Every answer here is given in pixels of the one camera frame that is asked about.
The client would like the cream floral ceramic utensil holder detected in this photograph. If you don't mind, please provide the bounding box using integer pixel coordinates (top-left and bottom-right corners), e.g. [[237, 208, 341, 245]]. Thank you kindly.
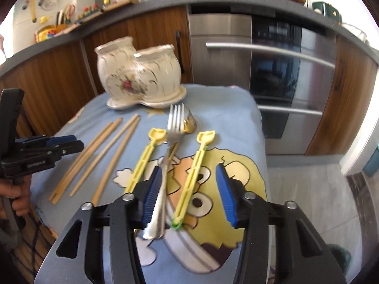
[[95, 37, 187, 110]]

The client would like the stainless steel oven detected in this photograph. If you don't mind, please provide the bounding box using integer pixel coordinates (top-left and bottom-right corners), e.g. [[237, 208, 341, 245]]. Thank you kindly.
[[188, 5, 337, 155]]

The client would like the yellow plastic spoon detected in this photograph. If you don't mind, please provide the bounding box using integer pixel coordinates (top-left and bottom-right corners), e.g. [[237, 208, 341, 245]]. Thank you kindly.
[[123, 128, 166, 194], [171, 130, 216, 229]]

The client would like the light blue cartoon cloth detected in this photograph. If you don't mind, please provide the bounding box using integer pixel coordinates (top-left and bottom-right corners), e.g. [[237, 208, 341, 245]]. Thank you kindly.
[[32, 85, 269, 283]]

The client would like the black cabinet handle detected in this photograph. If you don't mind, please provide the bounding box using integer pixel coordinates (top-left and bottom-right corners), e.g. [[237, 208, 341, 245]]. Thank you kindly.
[[175, 31, 185, 74]]

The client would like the person's left hand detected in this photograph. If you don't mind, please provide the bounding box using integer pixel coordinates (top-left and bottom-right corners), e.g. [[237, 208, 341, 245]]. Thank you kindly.
[[0, 175, 32, 217]]

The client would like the wooden chopstick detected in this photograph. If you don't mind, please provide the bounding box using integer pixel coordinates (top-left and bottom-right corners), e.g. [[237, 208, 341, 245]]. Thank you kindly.
[[48, 120, 115, 202], [51, 117, 123, 205], [69, 114, 139, 197], [91, 114, 140, 206]]

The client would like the silver fork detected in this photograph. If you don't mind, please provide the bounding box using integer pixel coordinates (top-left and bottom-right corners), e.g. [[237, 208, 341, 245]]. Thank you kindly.
[[143, 103, 185, 240]]

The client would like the wooden cutting board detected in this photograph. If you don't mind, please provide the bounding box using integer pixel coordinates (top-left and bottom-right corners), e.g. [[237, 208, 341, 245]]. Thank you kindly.
[[103, 0, 140, 12]]

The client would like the grey speckled countertop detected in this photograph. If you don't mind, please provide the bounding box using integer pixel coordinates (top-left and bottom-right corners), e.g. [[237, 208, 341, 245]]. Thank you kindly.
[[1, 0, 378, 77]]

